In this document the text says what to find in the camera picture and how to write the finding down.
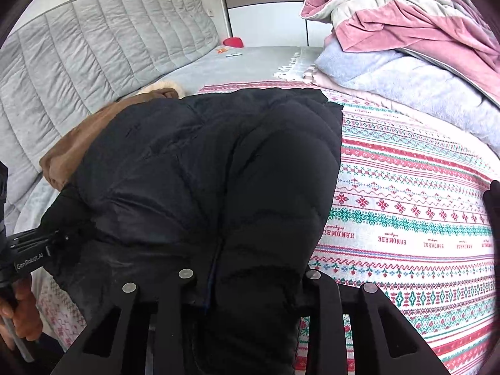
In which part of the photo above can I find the black quilted puffer jacket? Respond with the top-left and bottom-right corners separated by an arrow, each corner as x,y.
41,88 -> 343,374

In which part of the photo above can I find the person's left hand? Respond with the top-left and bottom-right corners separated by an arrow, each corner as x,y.
1,276 -> 43,341

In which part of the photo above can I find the folded brown blanket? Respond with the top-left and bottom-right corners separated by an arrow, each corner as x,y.
39,80 -> 185,191

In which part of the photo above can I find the grey quilted headboard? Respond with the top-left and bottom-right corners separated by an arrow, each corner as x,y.
1,0 -> 219,233

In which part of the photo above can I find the white grey bed sheet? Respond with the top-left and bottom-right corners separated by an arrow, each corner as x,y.
7,47 -> 321,233

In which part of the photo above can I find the small white stick item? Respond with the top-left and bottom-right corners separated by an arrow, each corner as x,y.
225,52 -> 243,58

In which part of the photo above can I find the small red object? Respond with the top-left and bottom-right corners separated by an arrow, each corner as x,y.
222,37 -> 244,48

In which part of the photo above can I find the white sliding-door wardrobe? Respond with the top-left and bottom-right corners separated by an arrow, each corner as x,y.
222,0 -> 331,48

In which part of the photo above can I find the light blue fleece blanket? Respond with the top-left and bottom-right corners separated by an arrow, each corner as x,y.
315,40 -> 499,153

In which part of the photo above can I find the pink velvet quilt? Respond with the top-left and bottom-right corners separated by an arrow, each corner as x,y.
301,0 -> 499,103

